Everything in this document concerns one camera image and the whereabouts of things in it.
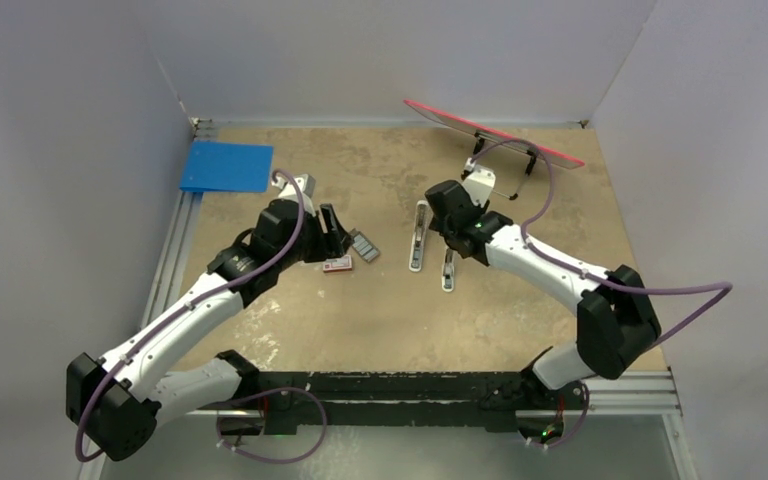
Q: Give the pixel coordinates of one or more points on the aluminium left rail frame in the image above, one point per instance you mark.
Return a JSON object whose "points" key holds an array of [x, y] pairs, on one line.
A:
{"points": [[174, 254]]}

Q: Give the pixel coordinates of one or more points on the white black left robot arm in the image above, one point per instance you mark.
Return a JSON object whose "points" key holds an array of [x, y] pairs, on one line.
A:
{"points": [[178, 331]]}

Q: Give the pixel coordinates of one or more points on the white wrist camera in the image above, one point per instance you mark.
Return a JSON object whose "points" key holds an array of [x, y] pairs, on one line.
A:
{"points": [[304, 183], [478, 181]]}

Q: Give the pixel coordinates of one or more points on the red white staple box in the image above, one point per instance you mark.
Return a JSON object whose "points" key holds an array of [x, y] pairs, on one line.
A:
{"points": [[341, 264]]}

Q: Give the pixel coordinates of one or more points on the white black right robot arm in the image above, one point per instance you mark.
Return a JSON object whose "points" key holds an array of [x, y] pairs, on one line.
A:
{"points": [[615, 320]]}

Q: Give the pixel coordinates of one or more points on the blue plastic board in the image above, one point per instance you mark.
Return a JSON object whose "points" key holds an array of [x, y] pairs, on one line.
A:
{"points": [[213, 166]]}

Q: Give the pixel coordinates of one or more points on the small white stapler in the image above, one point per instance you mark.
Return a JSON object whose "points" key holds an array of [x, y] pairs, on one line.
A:
{"points": [[448, 271]]}

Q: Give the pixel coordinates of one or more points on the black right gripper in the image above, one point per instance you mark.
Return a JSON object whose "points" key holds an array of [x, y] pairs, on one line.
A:
{"points": [[438, 227]]}

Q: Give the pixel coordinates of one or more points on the aluminium front rail frame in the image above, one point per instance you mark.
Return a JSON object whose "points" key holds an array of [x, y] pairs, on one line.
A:
{"points": [[630, 429]]}

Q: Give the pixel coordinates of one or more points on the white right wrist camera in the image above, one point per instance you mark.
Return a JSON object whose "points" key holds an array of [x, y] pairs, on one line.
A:
{"points": [[478, 181]]}

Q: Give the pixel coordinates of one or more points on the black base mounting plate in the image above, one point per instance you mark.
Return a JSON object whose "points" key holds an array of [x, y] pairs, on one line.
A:
{"points": [[495, 401]]}

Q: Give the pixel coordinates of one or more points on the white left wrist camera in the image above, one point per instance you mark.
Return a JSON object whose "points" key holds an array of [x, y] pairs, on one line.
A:
{"points": [[304, 183]]}

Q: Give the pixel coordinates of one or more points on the red tablet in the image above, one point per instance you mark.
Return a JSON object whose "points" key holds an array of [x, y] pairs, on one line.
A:
{"points": [[492, 135]]}

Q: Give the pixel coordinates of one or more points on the black wire tablet stand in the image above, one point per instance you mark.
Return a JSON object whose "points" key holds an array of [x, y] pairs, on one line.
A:
{"points": [[523, 169]]}

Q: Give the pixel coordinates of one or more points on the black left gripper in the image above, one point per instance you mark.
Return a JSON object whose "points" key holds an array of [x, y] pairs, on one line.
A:
{"points": [[330, 244]]}

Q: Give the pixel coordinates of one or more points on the aluminium rail frame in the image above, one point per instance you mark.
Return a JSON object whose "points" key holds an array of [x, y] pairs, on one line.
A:
{"points": [[630, 429], [174, 254]]}

